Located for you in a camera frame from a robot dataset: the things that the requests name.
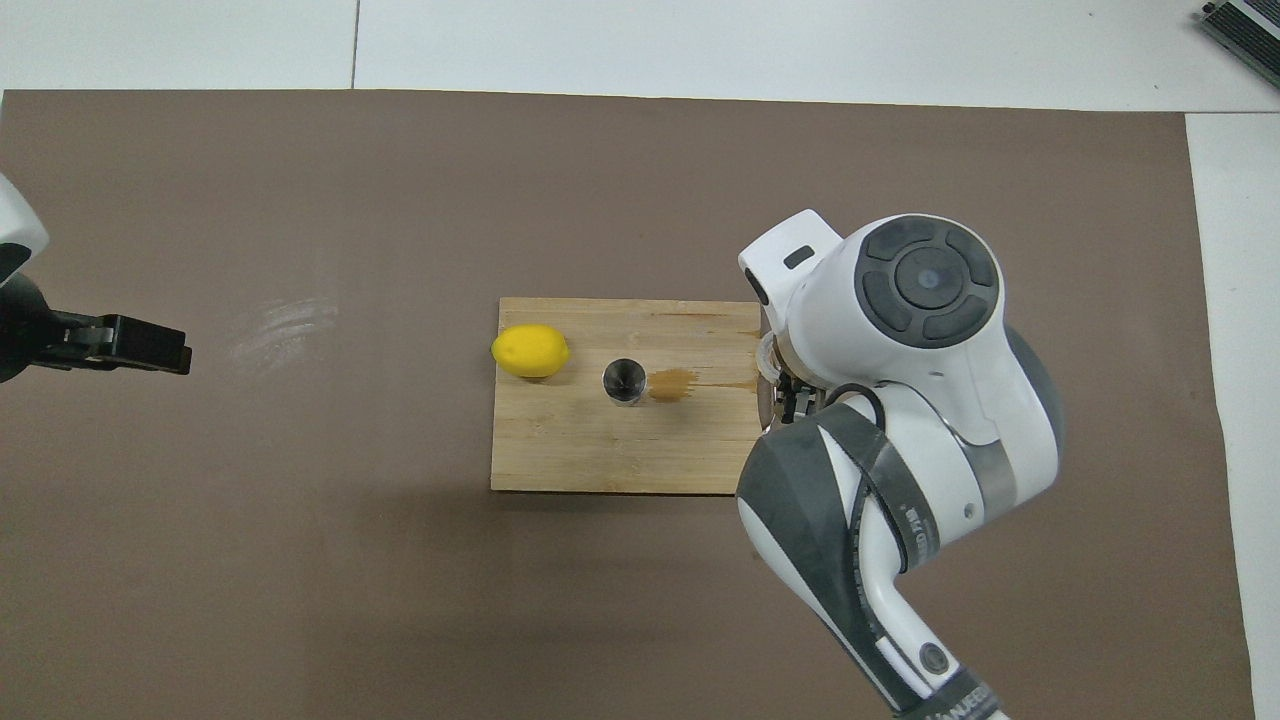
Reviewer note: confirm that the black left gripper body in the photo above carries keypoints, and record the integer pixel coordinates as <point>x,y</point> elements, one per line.
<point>18,330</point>

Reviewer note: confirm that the clear glass cup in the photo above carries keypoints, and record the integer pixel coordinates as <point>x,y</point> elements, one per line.
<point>768,358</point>

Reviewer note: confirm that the steel double jigger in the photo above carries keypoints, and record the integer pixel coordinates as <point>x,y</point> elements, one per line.
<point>625,381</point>

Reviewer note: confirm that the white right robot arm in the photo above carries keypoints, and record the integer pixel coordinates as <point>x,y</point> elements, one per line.
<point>900,350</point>

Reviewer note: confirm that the yellow lemon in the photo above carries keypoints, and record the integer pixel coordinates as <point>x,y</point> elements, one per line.
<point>530,351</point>

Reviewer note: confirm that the brown paper table mat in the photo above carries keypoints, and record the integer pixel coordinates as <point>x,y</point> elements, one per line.
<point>400,600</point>

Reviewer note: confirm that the grey ribbed metal device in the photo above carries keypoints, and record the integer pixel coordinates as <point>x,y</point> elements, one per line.
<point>1250,30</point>

